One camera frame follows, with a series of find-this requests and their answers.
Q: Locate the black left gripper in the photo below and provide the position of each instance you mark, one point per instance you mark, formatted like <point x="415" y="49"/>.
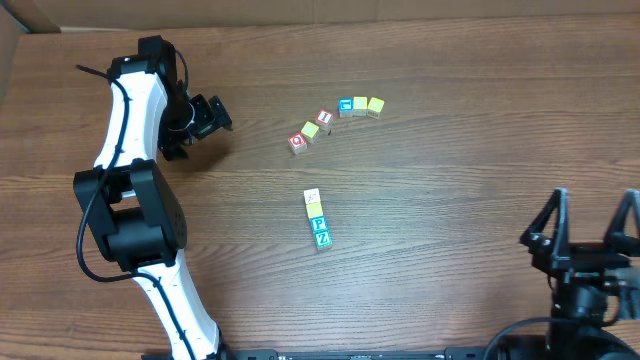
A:
<point x="210" y="117"/>

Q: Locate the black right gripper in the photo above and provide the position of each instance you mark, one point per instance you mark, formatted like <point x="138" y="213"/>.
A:
<point x="582" y="256"/>

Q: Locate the plain white wooden block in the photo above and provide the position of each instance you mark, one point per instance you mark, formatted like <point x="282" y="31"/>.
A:
<point x="312" y="196"/>

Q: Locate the yellow K block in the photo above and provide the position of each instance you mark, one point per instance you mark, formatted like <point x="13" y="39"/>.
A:
<point x="314" y="210"/>

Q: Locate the blue P block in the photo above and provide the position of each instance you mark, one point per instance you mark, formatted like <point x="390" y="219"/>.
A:
<point x="319" y="224"/>

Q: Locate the green N block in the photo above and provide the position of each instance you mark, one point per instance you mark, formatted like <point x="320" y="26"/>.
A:
<point x="323" y="240"/>

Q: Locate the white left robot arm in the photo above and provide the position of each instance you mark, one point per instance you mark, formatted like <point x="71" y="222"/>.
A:
<point x="133" y="226"/>

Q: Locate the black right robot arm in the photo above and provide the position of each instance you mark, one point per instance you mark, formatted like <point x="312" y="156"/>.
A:
<point x="593" y="286"/>

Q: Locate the red Q block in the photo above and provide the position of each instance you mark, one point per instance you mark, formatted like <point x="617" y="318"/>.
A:
<point x="297" y="143"/>

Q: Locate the yellow block near Q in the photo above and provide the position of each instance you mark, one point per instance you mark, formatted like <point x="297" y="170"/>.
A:
<point x="310" y="131"/>

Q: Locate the red I block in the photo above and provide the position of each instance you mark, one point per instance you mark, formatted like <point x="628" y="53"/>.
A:
<point x="324" y="120"/>

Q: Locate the blue L block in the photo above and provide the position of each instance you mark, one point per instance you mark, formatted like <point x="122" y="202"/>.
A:
<point x="345" y="107"/>

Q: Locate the yellow middle top block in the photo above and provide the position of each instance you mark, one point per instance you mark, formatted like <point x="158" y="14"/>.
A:
<point x="360" y="106"/>

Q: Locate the yellow right top block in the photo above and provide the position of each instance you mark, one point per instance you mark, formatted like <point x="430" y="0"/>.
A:
<point x="375" y="107"/>

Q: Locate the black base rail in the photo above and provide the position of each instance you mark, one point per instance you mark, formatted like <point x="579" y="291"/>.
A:
<point x="451" y="353"/>

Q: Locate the cardboard box wall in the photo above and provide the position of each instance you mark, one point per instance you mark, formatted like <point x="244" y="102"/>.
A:
<point x="436" y="56"/>

